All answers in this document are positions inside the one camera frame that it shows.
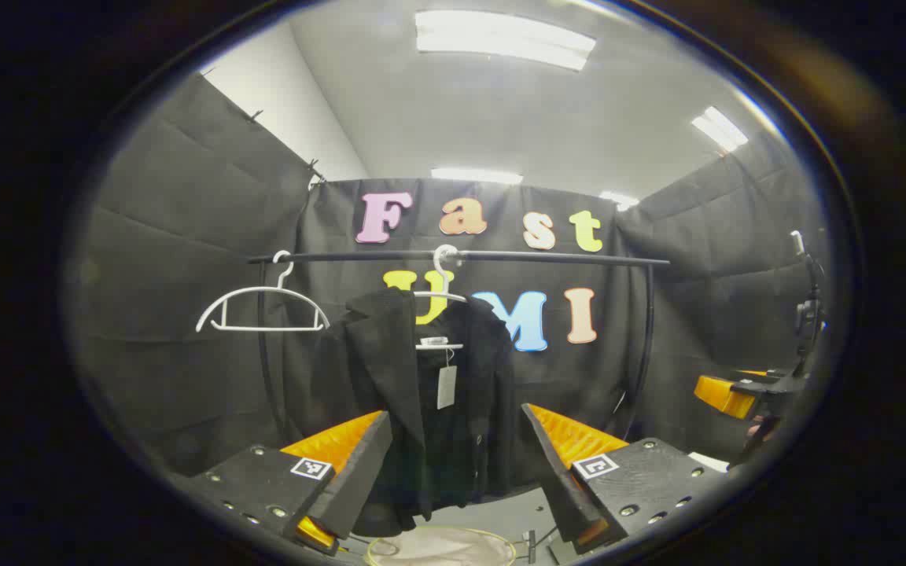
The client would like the black jacket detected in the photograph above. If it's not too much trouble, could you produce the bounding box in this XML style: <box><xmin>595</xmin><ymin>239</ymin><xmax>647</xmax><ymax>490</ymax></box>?
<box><xmin>310</xmin><ymin>287</ymin><xmax>529</xmax><ymax>539</ymax></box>

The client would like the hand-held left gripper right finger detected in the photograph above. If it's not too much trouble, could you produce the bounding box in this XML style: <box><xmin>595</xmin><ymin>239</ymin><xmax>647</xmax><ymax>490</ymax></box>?
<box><xmin>521</xmin><ymin>402</ymin><xmax>729</xmax><ymax>555</ymax></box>

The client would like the black metal clothes rack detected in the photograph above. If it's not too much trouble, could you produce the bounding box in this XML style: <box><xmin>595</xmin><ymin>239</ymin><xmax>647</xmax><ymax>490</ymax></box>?
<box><xmin>247</xmin><ymin>248</ymin><xmax>671</xmax><ymax>449</ymax></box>

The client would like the white plastic hanger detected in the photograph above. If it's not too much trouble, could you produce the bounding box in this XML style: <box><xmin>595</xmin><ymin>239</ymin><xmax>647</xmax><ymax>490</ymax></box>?
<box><xmin>414</xmin><ymin>244</ymin><xmax>470</xmax><ymax>351</ymax></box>
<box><xmin>196</xmin><ymin>250</ymin><xmax>331</xmax><ymax>333</ymax></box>

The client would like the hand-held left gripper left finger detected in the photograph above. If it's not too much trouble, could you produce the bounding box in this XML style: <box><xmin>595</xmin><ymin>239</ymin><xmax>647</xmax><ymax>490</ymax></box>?
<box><xmin>186</xmin><ymin>409</ymin><xmax>393</xmax><ymax>557</ymax></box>

